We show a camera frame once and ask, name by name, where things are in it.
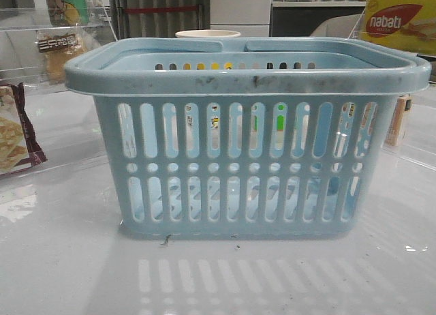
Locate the packaged bread clear wrapper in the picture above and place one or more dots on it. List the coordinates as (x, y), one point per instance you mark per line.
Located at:
(58, 47)

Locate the light blue plastic basket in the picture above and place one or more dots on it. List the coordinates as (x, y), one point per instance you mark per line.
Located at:
(256, 138)

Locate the yellow nabati wafer box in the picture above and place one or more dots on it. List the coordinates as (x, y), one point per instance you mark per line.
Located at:
(407, 25)

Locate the white paper cup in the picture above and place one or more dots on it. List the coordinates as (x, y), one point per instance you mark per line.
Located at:
(207, 33)

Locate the beige tissue box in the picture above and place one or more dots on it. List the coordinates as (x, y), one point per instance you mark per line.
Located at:
(396, 131)

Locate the white cabinet background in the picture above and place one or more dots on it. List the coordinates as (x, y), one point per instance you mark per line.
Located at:
(251, 18)

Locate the green yellow cartoon package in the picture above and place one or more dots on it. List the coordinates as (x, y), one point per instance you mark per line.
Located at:
(67, 12)

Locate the brown cracker snack bag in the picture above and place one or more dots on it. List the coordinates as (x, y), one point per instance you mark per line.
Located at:
(19, 147)

